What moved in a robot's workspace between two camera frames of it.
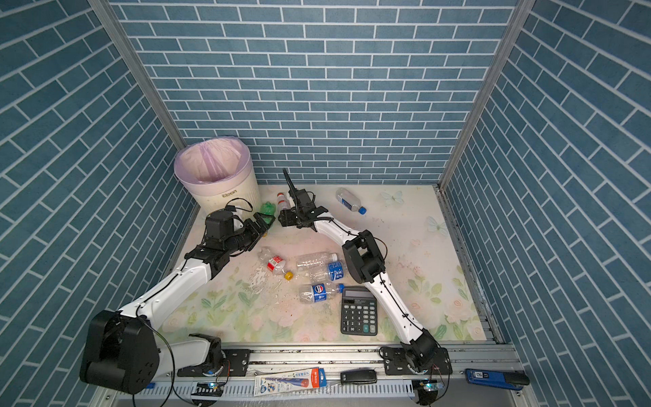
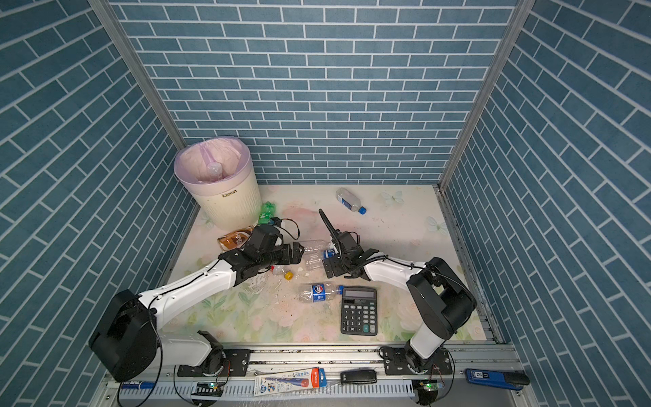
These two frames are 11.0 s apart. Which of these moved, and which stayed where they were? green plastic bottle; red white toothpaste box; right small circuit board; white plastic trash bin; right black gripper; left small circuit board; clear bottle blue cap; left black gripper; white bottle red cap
Moved: left black gripper; right black gripper; white bottle red cap
Stayed: clear bottle blue cap; right small circuit board; left small circuit board; white plastic trash bin; red white toothpaste box; green plastic bottle
